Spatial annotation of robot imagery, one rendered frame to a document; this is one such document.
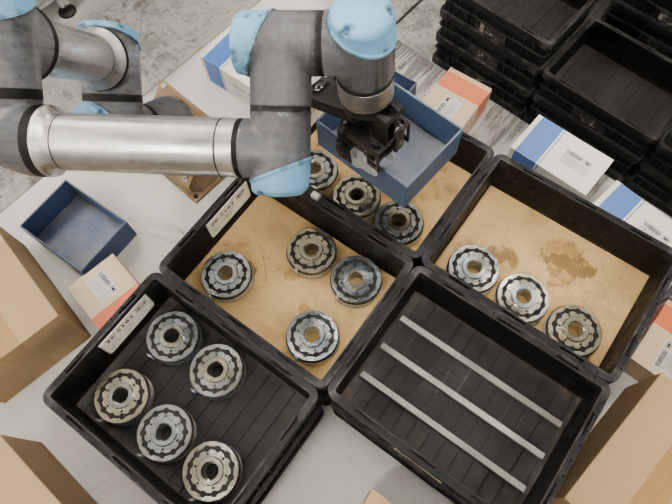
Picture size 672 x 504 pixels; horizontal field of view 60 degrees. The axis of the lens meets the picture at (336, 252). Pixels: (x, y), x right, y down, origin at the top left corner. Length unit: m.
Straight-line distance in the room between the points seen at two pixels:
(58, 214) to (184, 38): 1.40
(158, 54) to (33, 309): 1.67
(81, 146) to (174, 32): 2.05
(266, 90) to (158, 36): 2.14
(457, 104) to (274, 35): 0.85
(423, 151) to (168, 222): 0.68
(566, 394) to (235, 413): 0.62
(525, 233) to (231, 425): 0.71
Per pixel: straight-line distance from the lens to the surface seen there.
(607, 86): 2.18
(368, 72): 0.72
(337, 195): 1.25
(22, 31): 0.89
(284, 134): 0.71
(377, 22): 0.68
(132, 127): 0.78
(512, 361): 1.19
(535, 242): 1.29
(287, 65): 0.71
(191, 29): 2.82
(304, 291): 1.19
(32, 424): 1.43
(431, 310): 1.19
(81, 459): 1.38
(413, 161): 1.05
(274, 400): 1.15
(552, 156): 1.45
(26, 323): 1.31
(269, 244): 1.24
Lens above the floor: 1.95
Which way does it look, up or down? 67 degrees down
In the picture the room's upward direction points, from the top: 5 degrees counter-clockwise
